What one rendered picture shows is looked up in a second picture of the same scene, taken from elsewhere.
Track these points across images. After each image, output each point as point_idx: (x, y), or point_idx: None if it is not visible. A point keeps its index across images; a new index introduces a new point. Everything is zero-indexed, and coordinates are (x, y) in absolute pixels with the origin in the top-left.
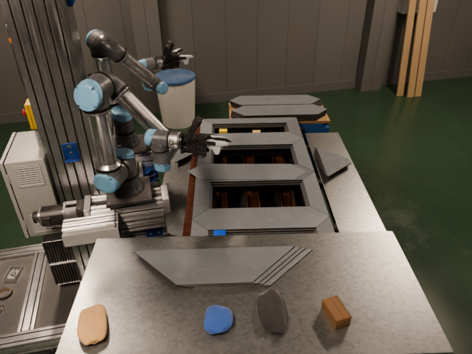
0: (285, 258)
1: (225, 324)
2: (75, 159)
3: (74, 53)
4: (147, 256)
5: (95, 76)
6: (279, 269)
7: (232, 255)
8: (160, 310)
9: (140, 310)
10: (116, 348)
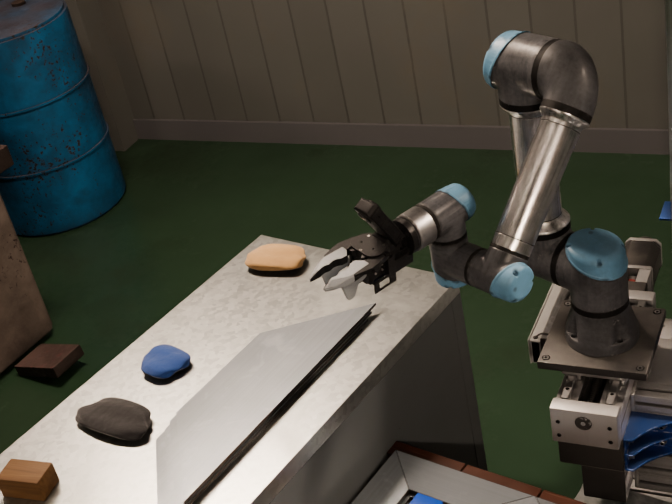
0: (176, 477)
1: (144, 361)
2: (669, 214)
3: (665, 0)
4: (347, 314)
5: (527, 39)
6: (167, 460)
7: (251, 408)
8: (242, 319)
9: (262, 303)
10: (229, 279)
